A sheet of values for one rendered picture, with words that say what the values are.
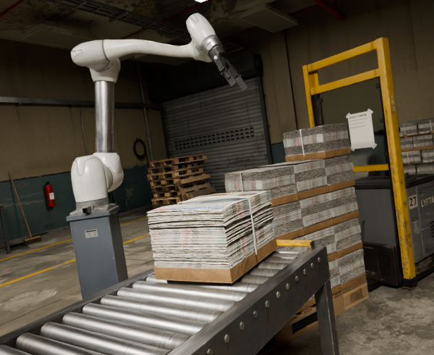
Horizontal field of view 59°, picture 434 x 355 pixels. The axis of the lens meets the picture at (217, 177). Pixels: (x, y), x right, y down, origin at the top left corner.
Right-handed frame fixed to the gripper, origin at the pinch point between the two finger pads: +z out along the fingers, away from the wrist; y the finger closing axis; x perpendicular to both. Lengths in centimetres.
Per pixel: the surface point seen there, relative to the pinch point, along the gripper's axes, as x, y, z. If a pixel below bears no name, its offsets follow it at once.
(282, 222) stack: -40, -65, 61
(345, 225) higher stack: -20, -117, 84
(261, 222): -13, 36, 58
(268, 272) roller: -16, 48, 73
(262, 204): -10, 33, 53
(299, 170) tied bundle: -17, -81, 38
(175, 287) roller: -38, 63, 62
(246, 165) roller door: -269, -762, -125
